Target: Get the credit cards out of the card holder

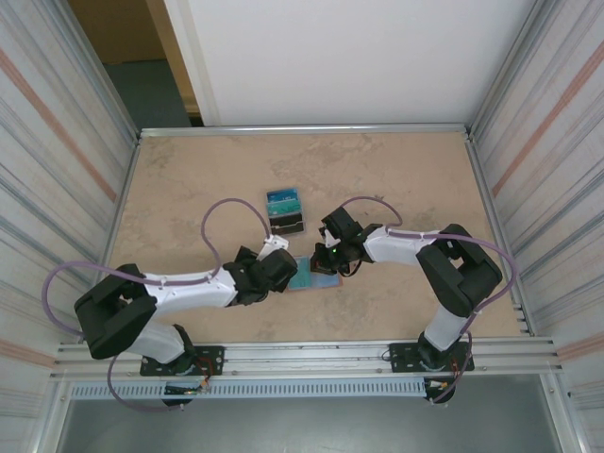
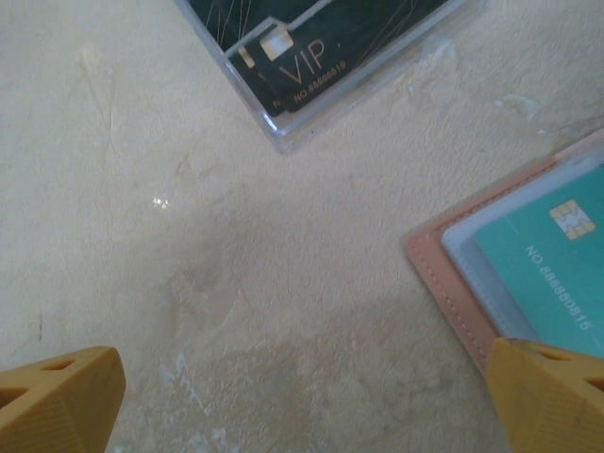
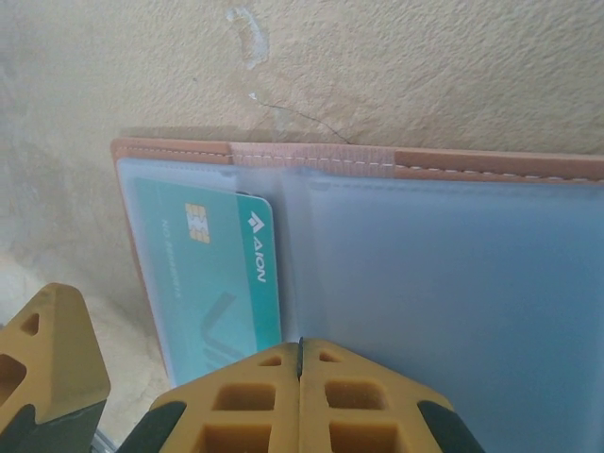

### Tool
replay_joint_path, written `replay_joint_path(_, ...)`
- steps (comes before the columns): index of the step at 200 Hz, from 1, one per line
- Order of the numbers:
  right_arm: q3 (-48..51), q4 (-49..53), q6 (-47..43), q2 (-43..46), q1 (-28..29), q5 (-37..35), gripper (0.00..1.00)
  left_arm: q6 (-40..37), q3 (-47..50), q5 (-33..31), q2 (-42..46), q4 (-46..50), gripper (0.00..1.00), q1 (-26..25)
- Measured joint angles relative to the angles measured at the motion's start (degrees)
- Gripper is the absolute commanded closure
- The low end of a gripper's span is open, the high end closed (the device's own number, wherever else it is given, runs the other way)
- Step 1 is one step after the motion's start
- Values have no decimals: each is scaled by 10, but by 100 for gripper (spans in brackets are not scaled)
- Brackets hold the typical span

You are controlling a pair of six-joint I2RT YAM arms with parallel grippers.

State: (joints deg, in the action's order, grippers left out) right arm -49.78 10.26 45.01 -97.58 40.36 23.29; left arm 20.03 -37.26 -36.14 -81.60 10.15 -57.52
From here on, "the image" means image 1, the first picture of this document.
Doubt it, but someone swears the small green circuit board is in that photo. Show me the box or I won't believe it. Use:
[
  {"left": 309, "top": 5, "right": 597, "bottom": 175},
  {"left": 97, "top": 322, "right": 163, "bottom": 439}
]
[{"left": 163, "top": 380, "right": 211, "bottom": 395}]

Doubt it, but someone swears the green card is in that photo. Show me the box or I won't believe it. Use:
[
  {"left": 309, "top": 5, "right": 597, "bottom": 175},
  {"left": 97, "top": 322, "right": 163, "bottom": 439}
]
[
  {"left": 288, "top": 256, "right": 314, "bottom": 291},
  {"left": 266, "top": 201, "right": 303, "bottom": 216}
]

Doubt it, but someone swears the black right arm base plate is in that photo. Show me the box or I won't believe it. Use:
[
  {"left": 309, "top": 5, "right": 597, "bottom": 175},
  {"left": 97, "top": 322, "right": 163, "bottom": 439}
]
[{"left": 386, "top": 342, "right": 475, "bottom": 374}]

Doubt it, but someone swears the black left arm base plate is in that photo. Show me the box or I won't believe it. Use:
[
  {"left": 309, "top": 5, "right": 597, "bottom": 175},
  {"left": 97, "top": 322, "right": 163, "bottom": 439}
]
[{"left": 140, "top": 345, "right": 226, "bottom": 378}]

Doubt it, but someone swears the clear acrylic card stand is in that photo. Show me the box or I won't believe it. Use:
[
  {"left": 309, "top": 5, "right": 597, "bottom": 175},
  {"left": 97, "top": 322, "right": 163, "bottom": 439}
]
[{"left": 262, "top": 187, "right": 309, "bottom": 237}]

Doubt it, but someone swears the grey slotted cable duct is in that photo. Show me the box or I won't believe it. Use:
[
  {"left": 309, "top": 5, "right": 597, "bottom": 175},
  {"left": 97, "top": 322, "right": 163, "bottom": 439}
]
[{"left": 69, "top": 379, "right": 428, "bottom": 401}]

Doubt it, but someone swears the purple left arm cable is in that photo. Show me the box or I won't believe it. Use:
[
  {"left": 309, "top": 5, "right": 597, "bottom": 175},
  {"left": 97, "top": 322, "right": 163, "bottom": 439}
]
[{"left": 42, "top": 197, "right": 274, "bottom": 412}]

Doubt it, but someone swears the aluminium frame rail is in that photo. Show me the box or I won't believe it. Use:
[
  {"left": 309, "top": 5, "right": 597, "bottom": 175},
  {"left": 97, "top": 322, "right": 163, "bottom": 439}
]
[
  {"left": 464, "top": 131, "right": 537, "bottom": 339},
  {"left": 138, "top": 123, "right": 475, "bottom": 140},
  {"left": 83, "top": 133, "right": 143, "bottom": 344}
]

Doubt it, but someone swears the blue card packet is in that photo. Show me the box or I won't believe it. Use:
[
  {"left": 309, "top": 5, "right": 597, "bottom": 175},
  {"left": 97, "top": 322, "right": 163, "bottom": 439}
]
[{"left": 282, "top": 254, "right": 343, "bottom": 294}]

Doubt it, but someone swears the wide aluminium mounting rail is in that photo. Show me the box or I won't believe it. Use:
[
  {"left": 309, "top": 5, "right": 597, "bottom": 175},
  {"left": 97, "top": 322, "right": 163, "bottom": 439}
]
[{"left": 54, "top": 335, "right": 565, "bottom": 382}]

